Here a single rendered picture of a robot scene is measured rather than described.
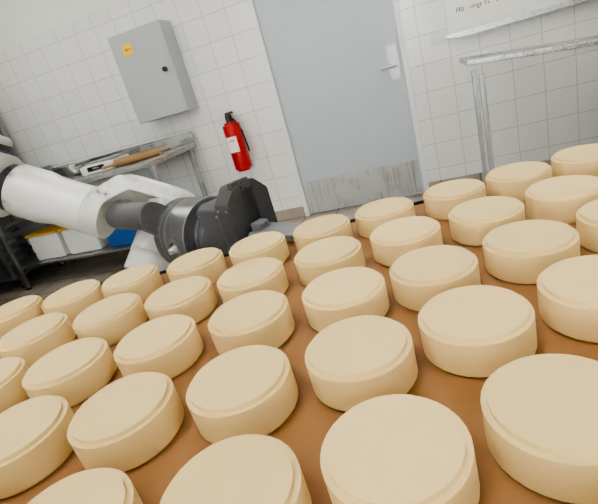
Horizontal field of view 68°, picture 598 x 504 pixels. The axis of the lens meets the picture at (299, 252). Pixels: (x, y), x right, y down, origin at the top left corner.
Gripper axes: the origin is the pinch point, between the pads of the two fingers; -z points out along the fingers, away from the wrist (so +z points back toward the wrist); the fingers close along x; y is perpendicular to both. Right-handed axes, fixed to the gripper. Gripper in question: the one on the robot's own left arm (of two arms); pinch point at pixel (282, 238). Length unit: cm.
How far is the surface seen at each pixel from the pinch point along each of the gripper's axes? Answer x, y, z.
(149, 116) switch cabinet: 18, 177, 332
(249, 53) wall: 42, 240, 257
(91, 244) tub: -71, 103, 378
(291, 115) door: -13, 252, 241
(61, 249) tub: -70, 86, 408
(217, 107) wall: 10, 221, 294
